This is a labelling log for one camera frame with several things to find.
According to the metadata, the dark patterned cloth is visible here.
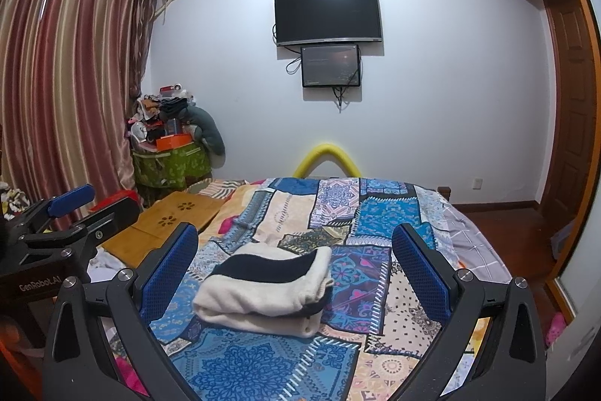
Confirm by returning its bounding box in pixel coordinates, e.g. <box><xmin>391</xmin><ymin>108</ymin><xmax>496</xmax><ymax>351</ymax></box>
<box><xmin>0</xmin><ymin>178</ymin><xmax>29</xmax><ymax>218</ymax></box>

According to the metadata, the yellow foam tube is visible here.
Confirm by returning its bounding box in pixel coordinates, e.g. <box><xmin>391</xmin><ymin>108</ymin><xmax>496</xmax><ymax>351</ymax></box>
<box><xmin>293</xmin><ymin>142</ymin><xmax>361</xmax><ymax>180</ymax></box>

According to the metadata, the orange box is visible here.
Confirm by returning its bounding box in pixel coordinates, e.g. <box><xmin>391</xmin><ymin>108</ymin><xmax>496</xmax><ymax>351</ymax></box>
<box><xmin>155</xmin><ymin>134</ymin><xmax>193</xmax><ymax>151</ymax></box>

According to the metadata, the black wall television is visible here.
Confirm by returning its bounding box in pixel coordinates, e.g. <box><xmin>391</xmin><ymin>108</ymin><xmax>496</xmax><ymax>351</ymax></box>
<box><xmin>273</xmin><ymin>0</ymin><xmax>382</xmax><ymax>47</ymax></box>

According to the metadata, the wooden door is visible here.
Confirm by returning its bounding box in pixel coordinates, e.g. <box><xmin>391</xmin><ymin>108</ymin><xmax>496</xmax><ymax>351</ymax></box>
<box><xmin>540</xmin><ymin>0</ymin><xmax>597</xmax><ymax>237</ymax></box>

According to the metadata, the red plastic stool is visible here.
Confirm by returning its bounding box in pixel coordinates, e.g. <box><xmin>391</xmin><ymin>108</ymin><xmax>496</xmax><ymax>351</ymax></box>
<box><xmin>88</xmin><ymin>189</ymin><xmax>139</xmax><ymax>214</ymax></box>

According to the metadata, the pile of clutter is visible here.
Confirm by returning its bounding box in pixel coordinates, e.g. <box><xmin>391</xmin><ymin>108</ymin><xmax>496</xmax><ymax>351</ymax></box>
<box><xmin>126</xmin><ymin>84</ymin><xmax>198</xmax><ymax>153</ymax></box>

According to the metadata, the blue patchwork blanket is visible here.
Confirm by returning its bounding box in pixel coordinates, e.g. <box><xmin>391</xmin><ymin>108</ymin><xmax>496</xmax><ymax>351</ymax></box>
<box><xmin>108</xmin><ymin>176</ymin><xmax>498</xmax><ymax>401</ymax></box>

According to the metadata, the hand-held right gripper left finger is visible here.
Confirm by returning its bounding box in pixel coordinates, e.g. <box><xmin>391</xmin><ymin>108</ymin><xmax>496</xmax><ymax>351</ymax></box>
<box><xmin>41</xmin><ymin>222</ymin><xmax>207</xmax><ymax>401</ymax></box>

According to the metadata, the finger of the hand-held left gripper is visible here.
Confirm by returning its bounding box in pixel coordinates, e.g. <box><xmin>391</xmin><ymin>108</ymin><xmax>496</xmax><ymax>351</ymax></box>
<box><xmin>19</xmin><ymin>198</ymin><xmax>142</xmax><ymax>284</ymax></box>
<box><xmin>9</xmin><ymin>183</ymin><xmax>97</xmax><ymax>237</ymax></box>

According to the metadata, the grey checked bed sheet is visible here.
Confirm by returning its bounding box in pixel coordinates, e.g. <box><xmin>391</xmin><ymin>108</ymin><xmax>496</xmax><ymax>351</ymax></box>
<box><xmin>418</xmin><ymin>187</ymin><xmax>510</xmax><ymax>275</ymax></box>

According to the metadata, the wooden lap table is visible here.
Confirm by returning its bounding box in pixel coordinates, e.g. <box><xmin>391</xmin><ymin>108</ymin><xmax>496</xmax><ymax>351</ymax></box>
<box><xmin>101</xmin><ymin>191</ymin><xmax>222</xmax><ymax>269</ymax></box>

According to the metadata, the pink cloth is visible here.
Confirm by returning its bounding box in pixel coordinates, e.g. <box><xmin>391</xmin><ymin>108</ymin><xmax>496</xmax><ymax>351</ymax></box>
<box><xmin>110</xmin><ymin>351</ymin><xmax>151</xmax><ymax>399</ymax></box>

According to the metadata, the black white striped sweater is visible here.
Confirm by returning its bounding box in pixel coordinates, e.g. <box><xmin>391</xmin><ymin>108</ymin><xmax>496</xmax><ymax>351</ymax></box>
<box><xmin>192</xmin><ymin>244</ymin><xmax>335</xmax><ymax>338</ymax></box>

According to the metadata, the striped red curtain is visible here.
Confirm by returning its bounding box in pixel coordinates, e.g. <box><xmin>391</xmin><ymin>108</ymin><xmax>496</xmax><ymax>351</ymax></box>
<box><xmin>0</xmin><ymin>0</ymin><xmax>163</xmax><ymax>233</ymax></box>

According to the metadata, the green storage box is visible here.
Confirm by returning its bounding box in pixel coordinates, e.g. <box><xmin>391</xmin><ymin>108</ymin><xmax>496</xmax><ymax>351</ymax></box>
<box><xmin>131</xmin><ymin>145</ymin><xmax>212</xmax><ymax>190</ymax></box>

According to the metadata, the grey plush toy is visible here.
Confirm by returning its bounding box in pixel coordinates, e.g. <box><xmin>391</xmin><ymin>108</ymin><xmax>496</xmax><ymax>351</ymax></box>
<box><xmin>181</xmin><ymin>105</ymin><xmax>226</xmax><ymax>156</ymax></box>

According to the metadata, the small black wall monitor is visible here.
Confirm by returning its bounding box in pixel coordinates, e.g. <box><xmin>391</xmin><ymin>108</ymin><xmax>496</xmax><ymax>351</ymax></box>
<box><xmin>300</xmin><ymin>44</ymin><xmax>361</xmax><ymax>88</ymax></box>

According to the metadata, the pile of white papers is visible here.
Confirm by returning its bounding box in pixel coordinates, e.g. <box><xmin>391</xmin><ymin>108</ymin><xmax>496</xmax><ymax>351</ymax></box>
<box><xmin>87</xmin><ymin>248</ymin><xmax>127</xmax><ymax>284</ymax></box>

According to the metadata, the wooden door frame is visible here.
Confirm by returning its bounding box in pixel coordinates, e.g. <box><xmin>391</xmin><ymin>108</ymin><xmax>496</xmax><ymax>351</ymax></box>
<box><xmin>545</xmin><ymin>0</ymin><xmax>601</xmax><ymax>329</ymax></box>

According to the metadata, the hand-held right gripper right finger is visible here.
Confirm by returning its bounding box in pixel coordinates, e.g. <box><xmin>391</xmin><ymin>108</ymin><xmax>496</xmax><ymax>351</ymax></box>
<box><xmin>391</xmin><ymin>222</ymin><xmax>548</xmax><ymax>401</ymax></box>

